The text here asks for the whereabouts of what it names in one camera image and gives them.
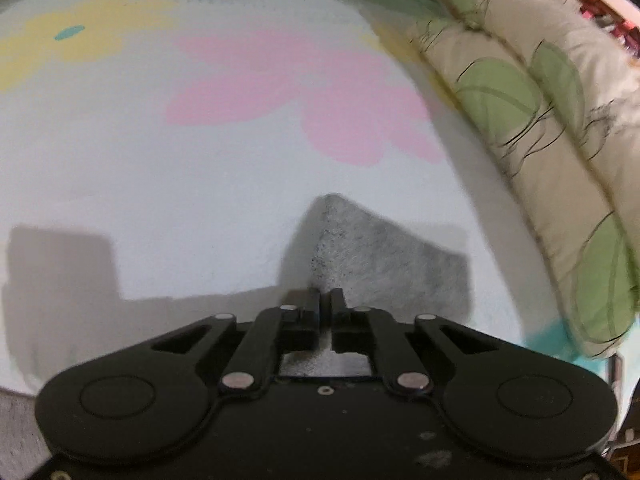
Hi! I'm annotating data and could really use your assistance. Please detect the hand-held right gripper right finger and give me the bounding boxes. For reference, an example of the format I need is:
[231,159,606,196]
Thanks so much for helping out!
[331,288,507,395]

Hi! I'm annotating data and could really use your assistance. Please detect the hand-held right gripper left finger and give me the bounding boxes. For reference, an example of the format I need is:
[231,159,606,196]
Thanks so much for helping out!
[134,288,322,397]

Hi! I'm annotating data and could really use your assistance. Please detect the grey fleece pants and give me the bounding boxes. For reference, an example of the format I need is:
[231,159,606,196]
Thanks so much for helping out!
[277,192,476,378]

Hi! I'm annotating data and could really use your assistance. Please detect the flower print bed sheet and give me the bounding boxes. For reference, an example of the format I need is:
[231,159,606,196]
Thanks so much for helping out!
[0,0,621,401]

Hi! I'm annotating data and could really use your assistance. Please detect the beige leaf print quilt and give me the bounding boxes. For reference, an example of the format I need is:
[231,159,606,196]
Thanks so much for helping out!
[407,0,640,361]

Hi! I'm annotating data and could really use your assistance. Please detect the red and black clutter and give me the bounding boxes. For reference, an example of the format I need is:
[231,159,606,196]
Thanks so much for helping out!
[575,0,640,56]

